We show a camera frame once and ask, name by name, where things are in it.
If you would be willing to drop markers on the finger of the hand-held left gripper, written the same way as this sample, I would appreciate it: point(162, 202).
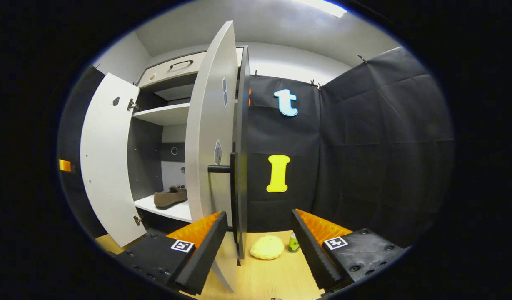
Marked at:
point(65, 165)

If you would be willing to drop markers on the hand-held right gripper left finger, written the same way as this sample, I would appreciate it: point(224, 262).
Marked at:
point(203, 254)

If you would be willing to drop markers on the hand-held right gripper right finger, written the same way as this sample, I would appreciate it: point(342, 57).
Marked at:
point(312, 254)

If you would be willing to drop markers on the white cabinet door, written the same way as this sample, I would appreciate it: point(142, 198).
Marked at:
point(208, 125)
point(110, 166)

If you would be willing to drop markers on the brown fuzzy shoe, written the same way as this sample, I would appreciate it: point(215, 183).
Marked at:
point(168, 199)

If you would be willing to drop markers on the white grey shoe cabinet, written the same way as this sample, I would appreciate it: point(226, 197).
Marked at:
point(164, 114)

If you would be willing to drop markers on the silver door hinge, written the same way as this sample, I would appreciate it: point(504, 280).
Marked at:
point(132, 105)
point(137, 220)

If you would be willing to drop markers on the beige cabinet drawer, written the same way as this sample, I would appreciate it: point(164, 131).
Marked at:
point(164, 73)

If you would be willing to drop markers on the small green bottle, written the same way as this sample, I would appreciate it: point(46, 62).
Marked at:
point(293, 246)

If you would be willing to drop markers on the yellow round soft object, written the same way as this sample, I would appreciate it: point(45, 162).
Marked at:
point(267, 248)

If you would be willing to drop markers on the ceiling light strip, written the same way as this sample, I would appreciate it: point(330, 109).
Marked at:
point(322, 6)

